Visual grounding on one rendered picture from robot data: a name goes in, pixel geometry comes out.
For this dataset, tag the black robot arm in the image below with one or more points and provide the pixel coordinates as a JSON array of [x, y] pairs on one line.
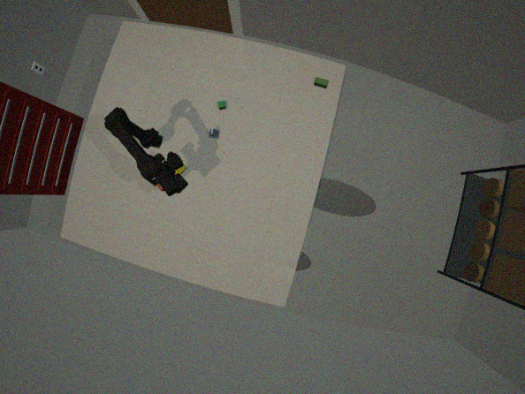
[[118, 123]]

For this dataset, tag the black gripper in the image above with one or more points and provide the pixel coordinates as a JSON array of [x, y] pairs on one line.
[[178, 178]]

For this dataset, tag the yellow bar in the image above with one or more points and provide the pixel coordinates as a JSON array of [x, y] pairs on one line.
[[179, 170]]

